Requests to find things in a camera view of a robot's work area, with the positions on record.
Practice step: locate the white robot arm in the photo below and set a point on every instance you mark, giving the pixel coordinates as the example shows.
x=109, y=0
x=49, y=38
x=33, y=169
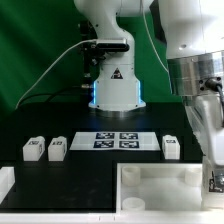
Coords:
x=194, y=37

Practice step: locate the black rear camera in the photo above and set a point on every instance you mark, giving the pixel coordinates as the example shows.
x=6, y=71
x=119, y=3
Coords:
x=110, y=51

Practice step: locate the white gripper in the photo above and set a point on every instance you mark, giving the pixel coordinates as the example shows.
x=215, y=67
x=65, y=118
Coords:
x=205, y=116

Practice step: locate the white front rail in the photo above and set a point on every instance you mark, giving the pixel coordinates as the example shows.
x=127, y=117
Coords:
x=145, y=218

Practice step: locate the white marker sheet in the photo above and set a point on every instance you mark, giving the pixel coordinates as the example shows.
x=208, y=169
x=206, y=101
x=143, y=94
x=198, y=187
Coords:
x=131, y=141

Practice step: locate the white left obstacle block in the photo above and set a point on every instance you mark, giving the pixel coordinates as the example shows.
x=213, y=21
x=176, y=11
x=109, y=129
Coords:
x=7, y=180

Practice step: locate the white square tabletop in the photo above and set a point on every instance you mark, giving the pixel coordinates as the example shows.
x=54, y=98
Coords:
x=158, y=187

